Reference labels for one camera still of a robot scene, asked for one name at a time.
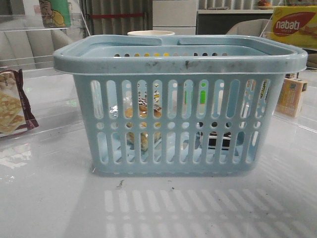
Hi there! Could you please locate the clear acrylic shelf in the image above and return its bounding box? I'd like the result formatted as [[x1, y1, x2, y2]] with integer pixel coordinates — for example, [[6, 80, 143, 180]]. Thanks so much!
[[0, 12, 93, 147], [259, 17, 317, 134]]

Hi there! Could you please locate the yellow Nabati wafer box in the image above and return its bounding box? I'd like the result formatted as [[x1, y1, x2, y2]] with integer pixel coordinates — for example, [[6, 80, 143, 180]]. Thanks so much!
[[267, 5, 317, 49]]

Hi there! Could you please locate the clear acrylic left shelf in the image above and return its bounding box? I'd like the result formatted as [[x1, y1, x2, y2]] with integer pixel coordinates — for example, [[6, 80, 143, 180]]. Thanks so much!
[[0, 12, 93, 147]]

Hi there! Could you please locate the small yellow snack box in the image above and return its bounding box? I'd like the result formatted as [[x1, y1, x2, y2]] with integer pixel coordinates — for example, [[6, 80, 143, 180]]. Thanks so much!
[[275, 78, 308, 118]]

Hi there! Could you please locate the black tissue pack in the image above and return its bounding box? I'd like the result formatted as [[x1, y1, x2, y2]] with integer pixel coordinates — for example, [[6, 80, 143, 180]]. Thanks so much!
[[196, 122, 231, 150]]

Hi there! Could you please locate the packaged bread clear wrapper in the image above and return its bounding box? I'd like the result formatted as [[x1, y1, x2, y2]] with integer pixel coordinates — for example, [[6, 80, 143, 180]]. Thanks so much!
[[109, 98, 161, 151]]

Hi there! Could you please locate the beige armchair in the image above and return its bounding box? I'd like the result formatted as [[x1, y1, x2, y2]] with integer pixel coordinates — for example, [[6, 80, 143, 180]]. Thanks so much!
[[226, 19, 272, 37]]

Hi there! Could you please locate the light blue plastic basket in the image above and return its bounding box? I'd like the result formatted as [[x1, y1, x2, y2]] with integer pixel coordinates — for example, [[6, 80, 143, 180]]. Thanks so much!
[[53, 35, 308, 175]]

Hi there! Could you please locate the white cabinet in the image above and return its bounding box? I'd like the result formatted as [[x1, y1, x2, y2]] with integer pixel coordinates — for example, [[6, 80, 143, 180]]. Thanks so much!
[[152, 0, 198, 35]]

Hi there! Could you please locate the green yellow cartoon snack bag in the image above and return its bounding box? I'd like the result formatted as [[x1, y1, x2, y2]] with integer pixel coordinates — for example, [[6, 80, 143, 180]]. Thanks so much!
[[39, 0, 70, 28]]

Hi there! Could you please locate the brown cracker snack bag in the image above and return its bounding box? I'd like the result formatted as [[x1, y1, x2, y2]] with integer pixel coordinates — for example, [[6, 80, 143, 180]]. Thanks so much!
[[0, 69, 39, 139]]

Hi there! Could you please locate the yellow paper popcorn cup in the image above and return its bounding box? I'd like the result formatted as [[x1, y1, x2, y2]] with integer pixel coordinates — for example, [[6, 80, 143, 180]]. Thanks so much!
[[127, 30, 175, 37]]

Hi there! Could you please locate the clear acrylic right shelf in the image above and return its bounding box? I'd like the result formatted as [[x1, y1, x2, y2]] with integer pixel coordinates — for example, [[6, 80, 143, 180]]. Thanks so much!
[[259, 17, 317, 134]]

